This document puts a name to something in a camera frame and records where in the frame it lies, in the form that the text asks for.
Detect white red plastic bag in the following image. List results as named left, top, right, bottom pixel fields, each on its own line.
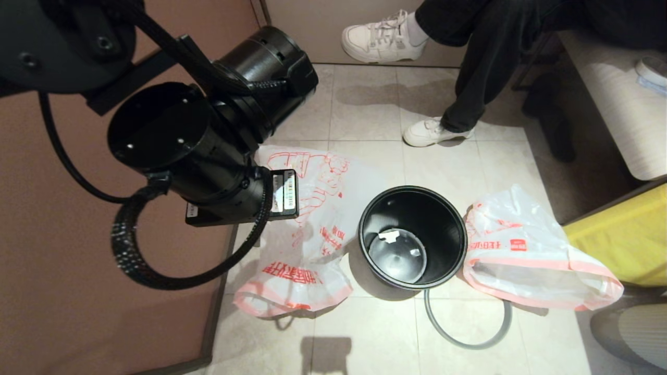
left=233, top=145, right=389, bottom=318

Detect grey bin retaining ring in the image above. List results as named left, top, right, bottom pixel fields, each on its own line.
left=424, top=289, right=513, bottom=351

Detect used white pink-rimmed trash bag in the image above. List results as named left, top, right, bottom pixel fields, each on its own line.
left=463, top=183, right=625, bottom=311

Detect black round trash bin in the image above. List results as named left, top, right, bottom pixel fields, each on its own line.
left=358, top=186, right=468, bottom=291

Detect yellow plastic bag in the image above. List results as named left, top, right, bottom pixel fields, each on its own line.
left=563, top=182, right=667, bottom=289

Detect plain white sneaker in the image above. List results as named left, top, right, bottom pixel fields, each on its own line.
left=403, top=117, right=475, bottom=148

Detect white sneaker with grey laces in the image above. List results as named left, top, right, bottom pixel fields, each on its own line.
left=342, top=9, right=429, bottom=65

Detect white sock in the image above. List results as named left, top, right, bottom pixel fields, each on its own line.
left=405, top=12, right=429, bottom=47

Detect black trousers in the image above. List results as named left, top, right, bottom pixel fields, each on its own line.
left=415, top=0, right=667, bottom=134

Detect black bench leg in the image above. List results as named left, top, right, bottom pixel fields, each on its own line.
left=523, top=73, right=577, bottom=164

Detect beige upholstered bench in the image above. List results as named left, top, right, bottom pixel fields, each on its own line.
left=555, top=29, right=667, bottom=182

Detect grey ribbed rounded object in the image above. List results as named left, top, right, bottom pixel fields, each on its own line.
left=590, top=304, right=667, bottom=371

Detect white round object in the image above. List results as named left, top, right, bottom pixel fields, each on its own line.
left=634, top=56, right=667, bottom=88

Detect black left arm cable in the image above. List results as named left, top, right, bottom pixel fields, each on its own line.
left=39, top=10, right=292, bottom=291

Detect grey-brown door frame post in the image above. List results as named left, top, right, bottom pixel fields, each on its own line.
left=250, top=0, right=279, bottom=33

